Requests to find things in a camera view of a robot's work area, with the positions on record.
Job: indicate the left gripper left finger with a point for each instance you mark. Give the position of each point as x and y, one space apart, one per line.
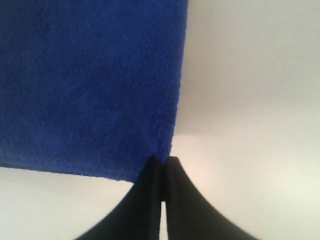
138 215

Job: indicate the blue towel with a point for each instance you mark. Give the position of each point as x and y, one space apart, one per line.
89 87

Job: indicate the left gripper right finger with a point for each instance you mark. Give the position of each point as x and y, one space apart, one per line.
189 215

